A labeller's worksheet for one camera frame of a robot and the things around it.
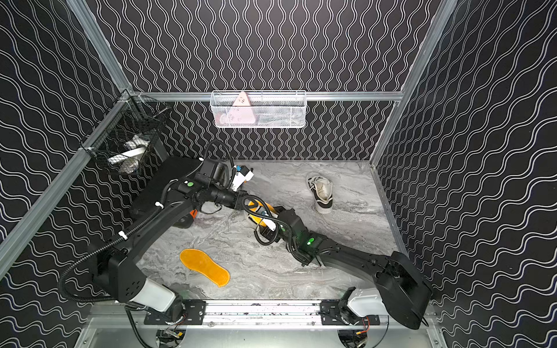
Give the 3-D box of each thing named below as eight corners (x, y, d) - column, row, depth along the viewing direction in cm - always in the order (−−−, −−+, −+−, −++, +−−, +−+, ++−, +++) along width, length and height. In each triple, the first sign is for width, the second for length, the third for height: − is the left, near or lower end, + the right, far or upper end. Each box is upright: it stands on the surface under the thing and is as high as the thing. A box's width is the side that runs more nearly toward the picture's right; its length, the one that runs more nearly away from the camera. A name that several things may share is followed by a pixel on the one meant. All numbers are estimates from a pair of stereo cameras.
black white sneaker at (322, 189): (311, 214, 101) (314, 203, 94) (308, 183, 113) (310, 170, 106) (332, 214, 101) (336, 203, 94) (326, 183, 113) (329, 170, 106)
